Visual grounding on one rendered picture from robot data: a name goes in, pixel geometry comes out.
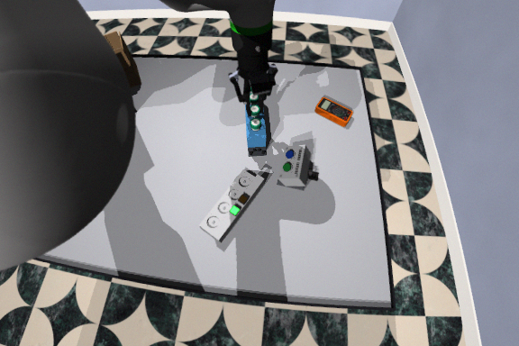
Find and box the black table edge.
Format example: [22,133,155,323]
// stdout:
[34,54,396,311]

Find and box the white button panel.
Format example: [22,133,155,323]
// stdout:
[277,145,319,190]

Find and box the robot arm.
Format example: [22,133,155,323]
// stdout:
[0,0,276,270]

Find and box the blue test tube rack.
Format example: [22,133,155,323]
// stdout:
[245,105,266,148]

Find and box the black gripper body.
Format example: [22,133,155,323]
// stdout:
[237,52,269,81]

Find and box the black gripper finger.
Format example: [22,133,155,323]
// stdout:
[259,63,278,114]
[228,70,250,116]

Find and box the orange pocket multimeter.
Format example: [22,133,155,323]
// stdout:
[315,97,353,127]

